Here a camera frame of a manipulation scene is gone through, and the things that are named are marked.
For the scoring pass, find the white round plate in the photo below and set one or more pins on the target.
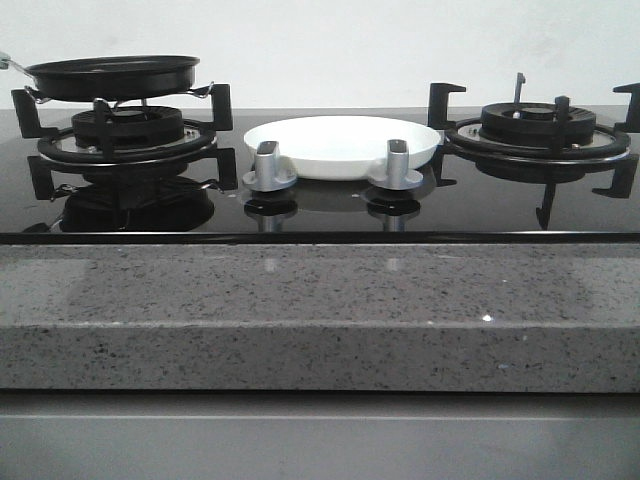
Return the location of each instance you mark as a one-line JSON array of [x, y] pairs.
[[343, 147]]

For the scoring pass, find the black frying pan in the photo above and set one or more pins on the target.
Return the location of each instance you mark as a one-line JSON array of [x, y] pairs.
[[111, 78]]

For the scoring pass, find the left silver stove knob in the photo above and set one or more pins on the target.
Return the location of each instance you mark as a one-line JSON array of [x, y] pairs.
[[271, 172]]

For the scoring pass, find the silver stove knob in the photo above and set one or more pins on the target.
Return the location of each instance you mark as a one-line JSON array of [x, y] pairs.
[[396, 175], [271, 172]]

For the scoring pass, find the right silver stove knob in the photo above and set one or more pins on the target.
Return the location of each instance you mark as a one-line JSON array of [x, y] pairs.
[[396, 175]]

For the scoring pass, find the black glass cooktop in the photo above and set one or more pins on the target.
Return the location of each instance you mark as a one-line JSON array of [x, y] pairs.
[[462, 200]]

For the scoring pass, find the left black gas burner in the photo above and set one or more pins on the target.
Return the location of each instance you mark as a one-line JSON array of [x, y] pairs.
[[132, 127]]

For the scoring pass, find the black gas burner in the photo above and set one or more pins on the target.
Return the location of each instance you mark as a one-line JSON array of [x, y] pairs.
[[534, 124], [132, 127]]

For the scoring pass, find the right black gas burner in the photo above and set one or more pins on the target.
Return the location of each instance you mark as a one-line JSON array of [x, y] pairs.
[[534, 124]]

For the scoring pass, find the right black pan support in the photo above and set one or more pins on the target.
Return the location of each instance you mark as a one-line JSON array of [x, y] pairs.
[[610, 148]]

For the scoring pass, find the black pan support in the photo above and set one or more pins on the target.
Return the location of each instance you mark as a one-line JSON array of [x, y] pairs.
[[610, 148], [118, 169]]

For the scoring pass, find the left black pan support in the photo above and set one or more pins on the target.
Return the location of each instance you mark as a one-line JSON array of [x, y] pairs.
[[118, 169]]

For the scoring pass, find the wire pan trivet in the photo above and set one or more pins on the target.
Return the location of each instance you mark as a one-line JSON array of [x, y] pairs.
[[82, 92]]

